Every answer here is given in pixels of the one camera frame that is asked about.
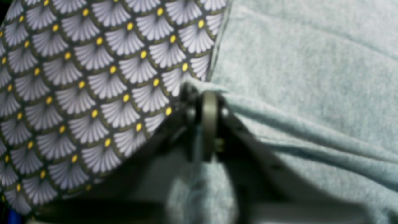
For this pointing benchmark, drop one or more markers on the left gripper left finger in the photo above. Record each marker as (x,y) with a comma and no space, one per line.
(136,192)

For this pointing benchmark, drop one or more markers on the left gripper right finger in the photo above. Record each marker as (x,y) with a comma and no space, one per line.
(266,190)

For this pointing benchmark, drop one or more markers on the light grey T-shirt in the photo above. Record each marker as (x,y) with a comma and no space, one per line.
(317,81)

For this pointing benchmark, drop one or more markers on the patterned purple tablecloth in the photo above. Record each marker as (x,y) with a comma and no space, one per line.
(85,83)

